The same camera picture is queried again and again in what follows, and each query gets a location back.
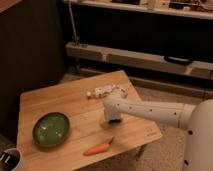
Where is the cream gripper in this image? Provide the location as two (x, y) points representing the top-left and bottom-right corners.
(99, 116), (122, 130)

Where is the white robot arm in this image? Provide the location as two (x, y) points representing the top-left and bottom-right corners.
(103, 91), (213, 171)

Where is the green ceramic bowl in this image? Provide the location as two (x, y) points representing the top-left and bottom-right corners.
(32, 112), (70, 148)

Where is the white plastic bottle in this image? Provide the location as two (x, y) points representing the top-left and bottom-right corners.
(86, 84), (128, 98)

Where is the orange carrot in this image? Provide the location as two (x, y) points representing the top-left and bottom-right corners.
(83, 138), (114, 156)

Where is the wooden table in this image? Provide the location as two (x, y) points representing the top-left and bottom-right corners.
(17, 71), (162, 171)

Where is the long wooden shelf bench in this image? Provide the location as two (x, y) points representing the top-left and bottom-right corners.
(65, 42), (213, 78)

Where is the metal pole stand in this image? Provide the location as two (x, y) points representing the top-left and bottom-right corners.
(68, 0), (79, 46)

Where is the white cup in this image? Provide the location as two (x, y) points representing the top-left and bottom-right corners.
(0, 148), (23, 171)

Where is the upper wooden shelf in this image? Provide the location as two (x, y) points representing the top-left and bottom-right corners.
(62, 0), (213, 20)

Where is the black handle on bench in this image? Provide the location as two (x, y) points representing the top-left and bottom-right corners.
(164, 56), (193, 66)

